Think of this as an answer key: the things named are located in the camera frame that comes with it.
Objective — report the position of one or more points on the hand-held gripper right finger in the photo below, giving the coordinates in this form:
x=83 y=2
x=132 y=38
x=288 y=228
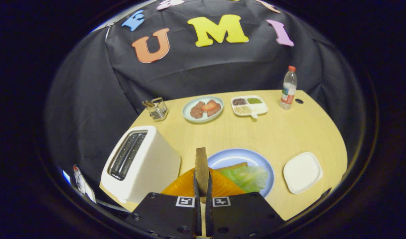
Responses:
x=209 y=215

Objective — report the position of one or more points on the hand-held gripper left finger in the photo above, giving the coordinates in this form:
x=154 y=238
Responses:
x=198 y=215

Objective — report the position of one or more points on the brown toast slice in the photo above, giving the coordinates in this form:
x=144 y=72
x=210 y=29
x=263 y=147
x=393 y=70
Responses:
x=202 y=169

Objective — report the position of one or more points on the green lettuce leaf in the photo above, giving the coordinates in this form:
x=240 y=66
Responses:
x=248 y=179

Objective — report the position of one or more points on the brown bread slice with ham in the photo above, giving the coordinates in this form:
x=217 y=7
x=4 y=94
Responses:
x=233 y=166

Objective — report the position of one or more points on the white toaster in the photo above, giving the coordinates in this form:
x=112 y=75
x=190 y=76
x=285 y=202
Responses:
x=150 y=172

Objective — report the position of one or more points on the blue round plate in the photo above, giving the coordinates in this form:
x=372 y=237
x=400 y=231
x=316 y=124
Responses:
x=236 y=156

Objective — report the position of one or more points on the pale green round plate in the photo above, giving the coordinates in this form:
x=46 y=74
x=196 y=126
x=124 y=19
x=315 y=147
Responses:
x=187 y=114

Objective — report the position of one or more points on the white square plate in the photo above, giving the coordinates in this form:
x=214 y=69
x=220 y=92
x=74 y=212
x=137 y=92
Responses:
x=302 y=172

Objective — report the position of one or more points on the brown meat slice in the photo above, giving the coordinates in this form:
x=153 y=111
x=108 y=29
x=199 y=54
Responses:
x=196 y=112
x=214 y=111

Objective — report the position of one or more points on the red tomato slice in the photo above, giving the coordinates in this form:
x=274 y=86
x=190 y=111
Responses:
x=209 y=106

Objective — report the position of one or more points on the white and red object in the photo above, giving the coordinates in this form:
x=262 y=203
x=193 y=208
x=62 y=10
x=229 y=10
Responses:
x=83 y=186

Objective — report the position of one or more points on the white divided condiment tray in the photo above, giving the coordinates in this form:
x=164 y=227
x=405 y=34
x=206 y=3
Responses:
x=261 y=108

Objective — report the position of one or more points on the black backdrop cloth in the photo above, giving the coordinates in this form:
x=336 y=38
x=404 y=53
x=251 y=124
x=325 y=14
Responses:
x=203 y=73

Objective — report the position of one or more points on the clear plastic water bottle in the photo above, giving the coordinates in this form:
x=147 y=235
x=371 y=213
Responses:
x=288 y=93

